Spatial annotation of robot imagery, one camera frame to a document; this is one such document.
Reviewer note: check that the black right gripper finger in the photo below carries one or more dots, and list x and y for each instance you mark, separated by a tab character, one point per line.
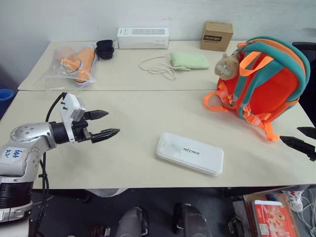
309	132
300	145

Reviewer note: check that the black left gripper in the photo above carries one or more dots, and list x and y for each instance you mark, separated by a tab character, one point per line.
80	130

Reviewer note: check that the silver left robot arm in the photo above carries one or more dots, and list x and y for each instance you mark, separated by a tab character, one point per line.
27	133

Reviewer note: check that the orange and teal backpack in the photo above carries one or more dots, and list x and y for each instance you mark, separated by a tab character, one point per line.
271	81

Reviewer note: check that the white rectangular case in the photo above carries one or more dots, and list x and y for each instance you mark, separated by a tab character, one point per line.
190	154

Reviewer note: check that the white sneaker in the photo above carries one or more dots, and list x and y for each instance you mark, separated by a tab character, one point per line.
295	198

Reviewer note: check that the orange and white plastic piece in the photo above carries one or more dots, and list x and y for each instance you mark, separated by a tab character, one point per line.
86	61
70	61

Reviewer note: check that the white plastic sheet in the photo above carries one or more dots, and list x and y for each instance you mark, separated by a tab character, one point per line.
108	192

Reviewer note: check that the clear plastic bag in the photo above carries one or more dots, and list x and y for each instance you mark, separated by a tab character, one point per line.
49	71

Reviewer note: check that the red printed box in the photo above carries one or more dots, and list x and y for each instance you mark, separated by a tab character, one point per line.
274	219

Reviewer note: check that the brown wooden crate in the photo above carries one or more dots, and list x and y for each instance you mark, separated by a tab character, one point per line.
247	205

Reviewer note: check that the long white carton box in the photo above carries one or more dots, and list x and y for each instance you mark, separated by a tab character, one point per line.
143	38

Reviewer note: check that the blue bin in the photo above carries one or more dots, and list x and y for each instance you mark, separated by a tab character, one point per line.
5	100

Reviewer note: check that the dark grey rounded shape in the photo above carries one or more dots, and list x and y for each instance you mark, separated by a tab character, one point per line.
192	221
130	222

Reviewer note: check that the beige plush cat charm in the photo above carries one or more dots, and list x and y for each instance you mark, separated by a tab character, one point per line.
225	67

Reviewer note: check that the light green fabric pouch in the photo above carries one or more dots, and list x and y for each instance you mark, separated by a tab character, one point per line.
190	60

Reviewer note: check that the brown cardboard box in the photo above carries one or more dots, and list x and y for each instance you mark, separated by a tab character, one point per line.
216	37

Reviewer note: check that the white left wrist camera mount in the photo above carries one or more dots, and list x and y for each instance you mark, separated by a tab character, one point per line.
69	103

